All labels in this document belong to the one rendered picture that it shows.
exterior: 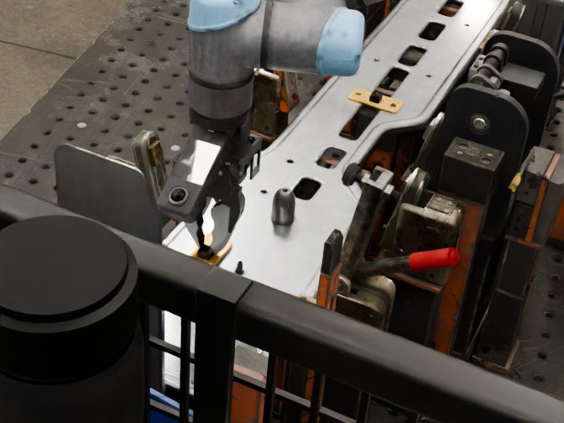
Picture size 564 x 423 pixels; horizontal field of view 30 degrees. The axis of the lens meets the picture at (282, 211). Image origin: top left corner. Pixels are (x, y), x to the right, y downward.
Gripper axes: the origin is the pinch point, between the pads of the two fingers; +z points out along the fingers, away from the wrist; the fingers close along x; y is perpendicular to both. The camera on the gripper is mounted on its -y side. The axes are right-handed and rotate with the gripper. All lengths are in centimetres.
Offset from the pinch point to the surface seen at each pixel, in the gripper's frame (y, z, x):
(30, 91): 145, 100, 143
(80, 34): 184, 99, 150
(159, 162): 5.2, -6.1, 10.1
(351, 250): -1.9, -9.2, -19.9
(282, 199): 11.4, -2.0, -5.2
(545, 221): 29.7, 1.1, -37.1
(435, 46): 69, 1, -7
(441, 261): -1.2, -11.5, -30.2
